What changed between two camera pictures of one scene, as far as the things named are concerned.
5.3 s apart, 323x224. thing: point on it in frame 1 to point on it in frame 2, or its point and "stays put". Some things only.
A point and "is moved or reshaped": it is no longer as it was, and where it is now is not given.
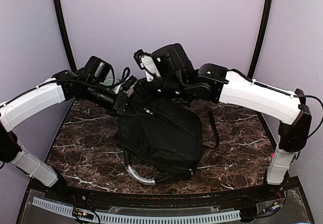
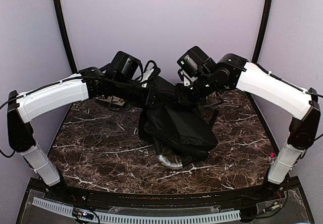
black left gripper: (122, 99) to (152, 93)
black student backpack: (165, 137) is moved or reshaped
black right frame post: (262, 40) stays put
